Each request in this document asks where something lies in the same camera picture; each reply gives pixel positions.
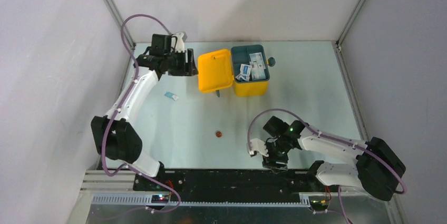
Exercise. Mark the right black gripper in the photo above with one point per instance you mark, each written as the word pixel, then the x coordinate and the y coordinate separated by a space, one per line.
pixel 270 162

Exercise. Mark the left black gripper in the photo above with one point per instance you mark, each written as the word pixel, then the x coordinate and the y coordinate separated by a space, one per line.
pixel 188 68

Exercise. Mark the yellow medicine kit box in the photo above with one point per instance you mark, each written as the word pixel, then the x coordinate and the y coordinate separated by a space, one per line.
pixel 216 73

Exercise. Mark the teal header plastic bag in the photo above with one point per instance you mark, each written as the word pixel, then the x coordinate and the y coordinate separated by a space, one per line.
pixel 171 96

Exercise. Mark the teal divided tray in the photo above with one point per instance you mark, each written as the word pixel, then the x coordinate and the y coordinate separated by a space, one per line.
pixel 240 55

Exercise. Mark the white long gauze packet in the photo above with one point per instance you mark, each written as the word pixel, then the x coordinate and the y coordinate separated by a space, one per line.
pixel 256 57

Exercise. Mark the teal medical gauze packet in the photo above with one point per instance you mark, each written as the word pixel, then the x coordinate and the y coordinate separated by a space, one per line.
pixel 258 71

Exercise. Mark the small white blue sachet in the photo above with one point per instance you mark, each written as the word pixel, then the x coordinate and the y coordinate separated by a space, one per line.
pixel 245 69

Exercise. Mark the white blue alcohol pad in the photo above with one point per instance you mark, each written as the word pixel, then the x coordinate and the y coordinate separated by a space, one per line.
pixel 242 77

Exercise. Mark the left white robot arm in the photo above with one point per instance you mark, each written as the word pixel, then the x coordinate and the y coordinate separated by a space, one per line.
pixel 113 133

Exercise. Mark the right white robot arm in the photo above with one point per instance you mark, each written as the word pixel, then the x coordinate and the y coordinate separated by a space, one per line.
pixel 369 165

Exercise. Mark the grey kit latch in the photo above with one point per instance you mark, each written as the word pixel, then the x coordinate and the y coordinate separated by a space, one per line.
pixel 271 62

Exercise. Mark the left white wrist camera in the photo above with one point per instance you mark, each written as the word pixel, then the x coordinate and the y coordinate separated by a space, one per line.
pixel 179 39

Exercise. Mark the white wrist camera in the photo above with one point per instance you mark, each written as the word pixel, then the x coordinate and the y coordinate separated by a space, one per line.
pixel 255 146
pixel 179 39

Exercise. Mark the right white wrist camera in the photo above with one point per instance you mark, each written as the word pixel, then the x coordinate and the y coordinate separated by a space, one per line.
pixel 255 146

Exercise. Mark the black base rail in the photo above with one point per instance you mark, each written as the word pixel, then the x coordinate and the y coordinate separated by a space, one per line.
pixel 233 185

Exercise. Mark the aluminium frame front beam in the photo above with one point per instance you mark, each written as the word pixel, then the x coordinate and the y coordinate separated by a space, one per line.
pixel 105 199

